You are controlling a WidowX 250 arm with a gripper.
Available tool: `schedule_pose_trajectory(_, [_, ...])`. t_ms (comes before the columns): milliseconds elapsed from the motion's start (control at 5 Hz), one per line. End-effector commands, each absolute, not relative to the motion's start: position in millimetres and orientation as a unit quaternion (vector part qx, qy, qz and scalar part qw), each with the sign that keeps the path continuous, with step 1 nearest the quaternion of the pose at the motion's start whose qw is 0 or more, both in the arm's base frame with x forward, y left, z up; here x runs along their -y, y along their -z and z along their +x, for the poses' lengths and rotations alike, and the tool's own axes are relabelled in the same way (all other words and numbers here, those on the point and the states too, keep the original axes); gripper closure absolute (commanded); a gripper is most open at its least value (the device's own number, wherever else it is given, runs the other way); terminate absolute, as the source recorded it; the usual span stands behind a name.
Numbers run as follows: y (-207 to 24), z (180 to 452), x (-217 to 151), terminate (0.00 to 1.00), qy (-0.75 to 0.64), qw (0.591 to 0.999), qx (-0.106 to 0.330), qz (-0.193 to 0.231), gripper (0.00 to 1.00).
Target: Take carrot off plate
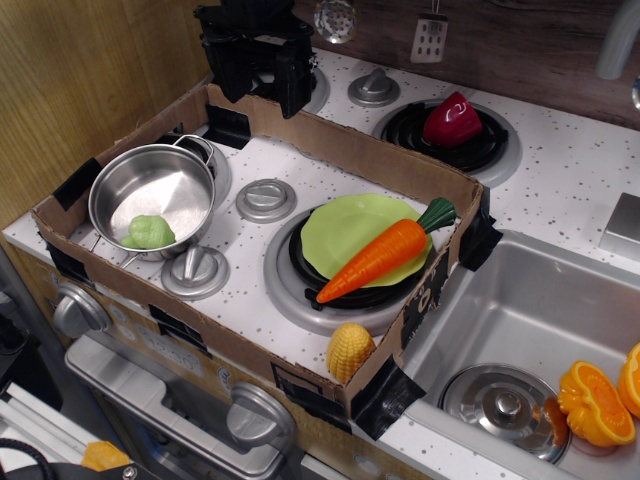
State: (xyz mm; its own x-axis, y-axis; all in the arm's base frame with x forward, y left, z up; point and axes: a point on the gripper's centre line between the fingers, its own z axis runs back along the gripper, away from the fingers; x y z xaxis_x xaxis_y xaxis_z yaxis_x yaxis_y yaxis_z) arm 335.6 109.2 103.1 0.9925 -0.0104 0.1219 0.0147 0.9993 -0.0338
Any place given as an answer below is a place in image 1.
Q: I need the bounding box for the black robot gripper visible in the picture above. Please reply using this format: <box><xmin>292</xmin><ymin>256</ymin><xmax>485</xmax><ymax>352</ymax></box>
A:
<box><xmin>194</xmin><ymin>1</ymin><xmax>315</xmax><ymax>119</ymax></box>

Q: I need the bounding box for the orange plastic toy carrot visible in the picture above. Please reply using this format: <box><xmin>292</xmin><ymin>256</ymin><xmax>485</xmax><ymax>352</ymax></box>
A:
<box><xmin>316</xmin><ymin>197</ymin><xmax>457</xmax><ymax>304</ymax></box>

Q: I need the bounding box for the light green plastic plate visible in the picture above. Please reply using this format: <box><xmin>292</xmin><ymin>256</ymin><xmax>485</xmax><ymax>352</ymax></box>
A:
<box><xmin>300</xmin><ymin>193</ymin><xmax>420</xmax><ymax>279</ymax></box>

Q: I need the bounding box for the hanging silver slotted spoon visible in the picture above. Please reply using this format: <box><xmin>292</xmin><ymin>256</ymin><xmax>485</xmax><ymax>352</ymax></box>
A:
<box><xmin>313</xmin><ymin>0</ymin><xmax>357</xmax><ymax>44</ymax></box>

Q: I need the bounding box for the silver stove knob rear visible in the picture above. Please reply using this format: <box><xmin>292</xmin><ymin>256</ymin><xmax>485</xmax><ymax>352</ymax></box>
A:
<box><xmin>347</xmin><ymin>68</ymin><xmax>400</xmax><ymax>108</ymax></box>

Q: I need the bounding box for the silver stove knob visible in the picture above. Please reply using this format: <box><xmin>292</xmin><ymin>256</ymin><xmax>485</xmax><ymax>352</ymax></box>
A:
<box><xmin>161</xmin><ymin>245</ymin><xmax>230</xmax><ymax>301</ymax></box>
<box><xmin>235</xmin><ymin>178</ymin><xmax>297</xmax><ymax>224</ymax></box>
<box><xmin>347</xmin><ymin>68</ymin><xmax>400</xmax><ymax>108</ymax></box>

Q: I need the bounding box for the silver stove knob centre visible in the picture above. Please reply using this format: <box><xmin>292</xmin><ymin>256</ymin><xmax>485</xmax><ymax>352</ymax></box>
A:
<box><xmin>235</xmin><ymin>178</ymin><xmax>297</xmax><ymax>224</ymax></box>

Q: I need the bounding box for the small stainless steel pot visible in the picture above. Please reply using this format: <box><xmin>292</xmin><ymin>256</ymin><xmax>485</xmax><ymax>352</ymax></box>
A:
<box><xmin>88</xmin><ymin>135</ymin><xmax>220</xmax><ymax>264</ymax></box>

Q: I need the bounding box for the black rear right burner coil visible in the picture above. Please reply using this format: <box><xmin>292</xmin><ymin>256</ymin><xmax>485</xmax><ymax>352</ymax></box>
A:
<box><xmin>378</xmin><ymin>101</ymin><xmax>509</xmax><ymax>173</ymax></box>

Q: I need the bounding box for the black burner coil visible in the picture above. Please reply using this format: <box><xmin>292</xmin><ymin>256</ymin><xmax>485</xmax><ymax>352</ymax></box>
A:
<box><xmin>287</xmin><ymin>214</ymin><xmax>431</xmax><ymax>311</ymax></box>
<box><xmin>378</xmin><ymin>101</ymin><xmax>509</xmax><ymax>173</ymax></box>

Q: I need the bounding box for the hanging silver spatula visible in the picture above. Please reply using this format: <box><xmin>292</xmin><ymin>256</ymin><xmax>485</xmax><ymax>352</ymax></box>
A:
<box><xmin>410</xmin><ymin>1</ymin><xmax>449</xmax><ymax>64</ymax></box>

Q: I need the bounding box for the dark red toy pepper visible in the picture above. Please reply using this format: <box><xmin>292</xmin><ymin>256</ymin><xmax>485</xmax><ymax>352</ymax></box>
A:
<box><xmin>422</xmin><ymin>92</ymin><xmax>483</xmax><ymax>148</ymax></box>

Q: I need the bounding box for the green plastic toy vegetable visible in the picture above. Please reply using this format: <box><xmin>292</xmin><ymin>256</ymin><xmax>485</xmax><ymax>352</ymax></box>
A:
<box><xmin>120</xmin><ymin>215</ymin><xmax>176</xmax><ymax>250</ymax></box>

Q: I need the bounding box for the silver stove knob front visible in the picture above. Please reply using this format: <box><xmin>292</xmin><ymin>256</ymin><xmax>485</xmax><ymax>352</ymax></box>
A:
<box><xmin>161</xmin><ymin>245</ymin><xmax>230</xmax><ymax>301</ymax></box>

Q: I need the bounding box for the black front right burner coil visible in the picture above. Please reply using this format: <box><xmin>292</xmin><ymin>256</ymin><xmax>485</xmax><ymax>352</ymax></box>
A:
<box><xmin>287</xmin><ymin>214</ymin><xmax>431</xmax><ymax>311</ymax></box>

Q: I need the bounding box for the yellow plastic toy corn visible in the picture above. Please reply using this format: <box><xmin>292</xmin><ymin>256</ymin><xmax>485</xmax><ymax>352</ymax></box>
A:
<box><xmin>326</xmin><ymin>322</ymin><xmax>375</xmax><ymax>383</ymax></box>

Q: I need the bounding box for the silver oven knob left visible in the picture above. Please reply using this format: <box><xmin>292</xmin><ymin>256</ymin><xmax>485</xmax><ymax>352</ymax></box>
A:
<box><xmin>53</xmin><ymin>282</ymin><xmax>112</xmax><ymax>339</ymax></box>

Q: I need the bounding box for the silver oven knob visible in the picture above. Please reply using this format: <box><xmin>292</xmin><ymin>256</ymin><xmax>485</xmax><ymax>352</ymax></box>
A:
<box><xmin>226</xmin><ymin>381</ymin><xmax>296</xmax><ymax>449</ymax></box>
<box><xmin>53</xmin><ymin>282</ymin><xmax>112</xmax><ymax>339</ymax></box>

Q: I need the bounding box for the silver oven knob right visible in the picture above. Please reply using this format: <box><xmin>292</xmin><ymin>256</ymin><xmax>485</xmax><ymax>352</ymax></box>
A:
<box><xmin>226</xmin><ymin>381</ymin><xmax>296</xmax><ymax>449</ymax></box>

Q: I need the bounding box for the stainless steel sink basin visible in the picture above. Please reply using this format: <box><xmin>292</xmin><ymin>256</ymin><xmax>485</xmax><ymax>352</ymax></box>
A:
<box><xmin>399</xmin><ymin>228</ymin><xmax>640</xmax><ymax>480</ymax></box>

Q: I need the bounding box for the silver faucet base block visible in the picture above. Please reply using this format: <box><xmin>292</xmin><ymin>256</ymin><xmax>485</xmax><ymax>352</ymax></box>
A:
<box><xmin>599</xmin><ymin>193</ymin><xmax>640</xmax><ymax>262</ymax></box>

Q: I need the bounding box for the stainless steel pot lid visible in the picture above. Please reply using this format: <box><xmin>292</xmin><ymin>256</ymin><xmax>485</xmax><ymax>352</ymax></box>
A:
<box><xmin>438</xmin><ymin>363</ymin><xmax>571</xmax><ymax>464</ymax></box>

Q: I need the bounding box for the yellow object bottom left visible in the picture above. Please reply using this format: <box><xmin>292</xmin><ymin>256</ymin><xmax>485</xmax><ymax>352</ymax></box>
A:
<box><xmin>80</xmin><ymin>440</ymin><xmax>131</xmax><ymax>472</ymax></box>

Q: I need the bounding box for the orange toy fruit half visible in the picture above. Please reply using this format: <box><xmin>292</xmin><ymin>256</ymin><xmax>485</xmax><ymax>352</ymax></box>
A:
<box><xmin>557</xmin><ymin>360</ymin><xmax>636</xmax><ymax>448</ymax></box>

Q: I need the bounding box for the orange toy fruit piece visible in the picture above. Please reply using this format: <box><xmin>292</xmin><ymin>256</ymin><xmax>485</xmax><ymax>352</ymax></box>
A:
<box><xmin>618</xmin><ymin>343</ymin><xmax>640</xmax><ymax>418</ymax></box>

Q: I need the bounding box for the silver oven door handle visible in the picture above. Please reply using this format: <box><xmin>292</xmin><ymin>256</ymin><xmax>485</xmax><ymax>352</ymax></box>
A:
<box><xmin>65</xmin><ymin>336</ymin><xmax>301</xmax><ymax>479</ymax></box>

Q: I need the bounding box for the black cable bottom left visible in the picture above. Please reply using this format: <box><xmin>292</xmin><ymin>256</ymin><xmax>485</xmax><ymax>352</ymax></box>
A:
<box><xmin>0</xmin><ymin>437</ymin><xmax>56</xmax><ymax>480</ymax></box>

